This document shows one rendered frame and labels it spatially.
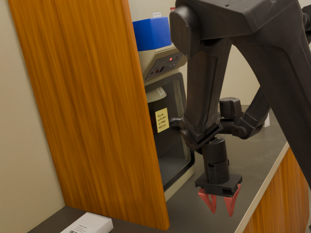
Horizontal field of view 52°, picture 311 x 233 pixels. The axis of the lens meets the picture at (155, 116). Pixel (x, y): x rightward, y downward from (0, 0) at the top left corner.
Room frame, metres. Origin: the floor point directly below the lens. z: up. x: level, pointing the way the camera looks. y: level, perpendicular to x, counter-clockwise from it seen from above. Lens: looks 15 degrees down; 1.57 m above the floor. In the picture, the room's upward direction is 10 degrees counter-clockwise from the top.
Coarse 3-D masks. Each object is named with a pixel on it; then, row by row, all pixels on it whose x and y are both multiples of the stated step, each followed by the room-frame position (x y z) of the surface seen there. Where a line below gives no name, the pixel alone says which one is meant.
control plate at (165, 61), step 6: (174, 54) 1.07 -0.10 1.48; (180, 54) 1.12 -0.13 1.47; (156, 60) 0.98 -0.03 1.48; (162, 60) 1.02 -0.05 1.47; (168, 60) 1.07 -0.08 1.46; (174, 60) 1.11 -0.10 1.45; (156, 66) 1.02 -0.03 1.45; (162, 66) 1.06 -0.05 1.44; (168, 66) 1.11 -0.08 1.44; (174, 66) 1.16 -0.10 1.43; (150, 72) 1.01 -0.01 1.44; (162, 72) 1.10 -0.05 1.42
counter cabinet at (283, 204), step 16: (288, 160) 1.53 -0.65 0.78; (288, 176) 1.51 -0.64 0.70; (304, 176) 1.86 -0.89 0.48; (272, 192) 1.26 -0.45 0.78; (288, 192) 1.50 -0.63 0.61; (304, 192) 1.83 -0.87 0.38; (256, 208) 1.08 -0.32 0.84; (272, 208) 1.24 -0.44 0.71; (288, 208) 1.48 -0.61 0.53; (304, 208) 1.81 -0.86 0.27; (256, 224) 1.06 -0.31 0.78; (272, 224) 1.23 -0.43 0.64; (288, 224) 1.46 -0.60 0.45; (304, 224) 1.79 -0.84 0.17
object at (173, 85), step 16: (160, 80) 1.13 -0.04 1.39; (176, 80) 1.21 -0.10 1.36; (160, 96) 1.11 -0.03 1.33; (176, 96) 1.20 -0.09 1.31; (176, 112) 1.18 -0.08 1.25; (176, 128) 1.17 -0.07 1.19; (160, 144) 1.07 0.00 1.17; (176, 144) 1.15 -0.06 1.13; (160, 160) 1.06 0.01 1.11; (176, 160) 1.14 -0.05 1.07; (192, 160) 1.23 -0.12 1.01; (176, 176) 1.12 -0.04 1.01
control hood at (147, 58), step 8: (160, 48) 0.97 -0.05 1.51; (168, 48) 1.00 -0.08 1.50; (176, 48) 1.05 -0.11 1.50; (144, 56) 0.97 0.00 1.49; (152, 56) 0.95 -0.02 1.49; (160, 56) 0.99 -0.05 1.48; (184, 56) 1.17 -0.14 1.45; (144, 64) 0.97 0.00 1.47; (152, 64) 0.98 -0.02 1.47; (184, 64) 1.24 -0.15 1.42; (144, 72) 0.98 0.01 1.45; (144, 80) 1.02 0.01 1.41
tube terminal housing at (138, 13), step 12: (132, 0) 1.08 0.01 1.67; (144, 0) 1.14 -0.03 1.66; (156, 0) 1.20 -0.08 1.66; (168, 0) 1.27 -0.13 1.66; (132, 12) 1.07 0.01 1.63; (144, 12) 1.13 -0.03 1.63; (168, 12) 1.26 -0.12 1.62; (168, 72) 1.20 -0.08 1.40; (144, 84) 1.07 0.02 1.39; (192, 168) 1.25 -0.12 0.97; (180, 180) 1.17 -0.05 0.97; (168, 192) 1.09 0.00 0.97
